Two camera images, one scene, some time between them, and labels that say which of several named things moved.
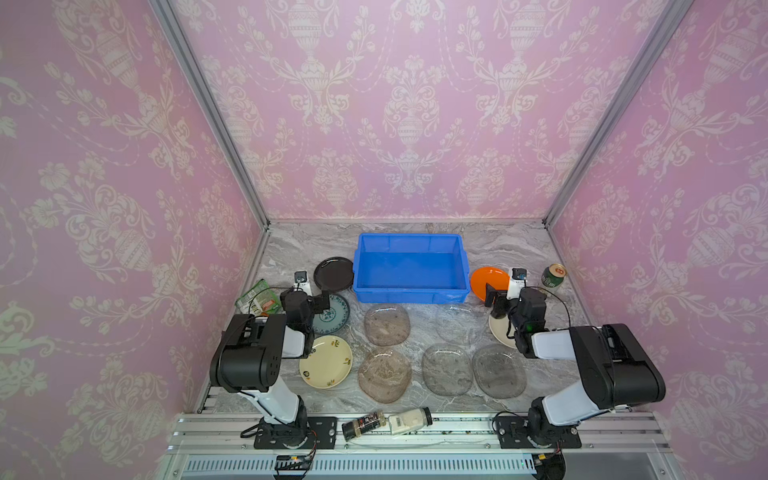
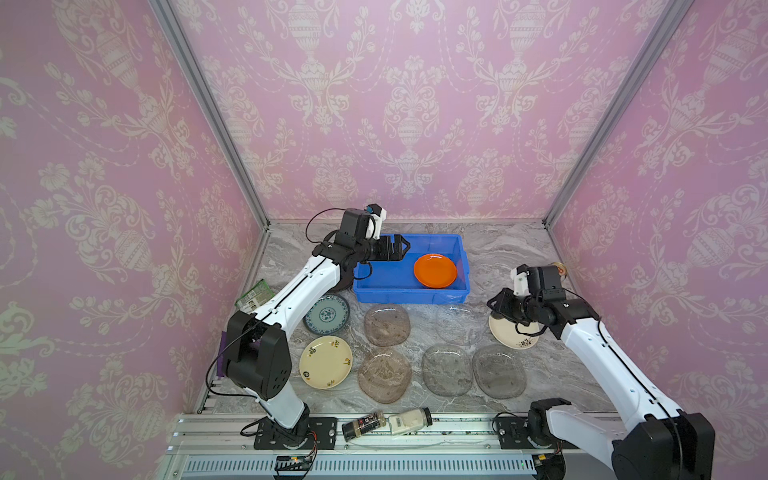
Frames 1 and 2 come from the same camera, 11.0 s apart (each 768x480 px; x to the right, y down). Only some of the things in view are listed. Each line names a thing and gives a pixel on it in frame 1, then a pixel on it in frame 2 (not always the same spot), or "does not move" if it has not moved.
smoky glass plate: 499,371 does not move
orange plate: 496,278 → 435,270
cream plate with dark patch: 502,329 does not move
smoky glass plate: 384,375 does not move
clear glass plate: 460,323 does not move
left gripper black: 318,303 → 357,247
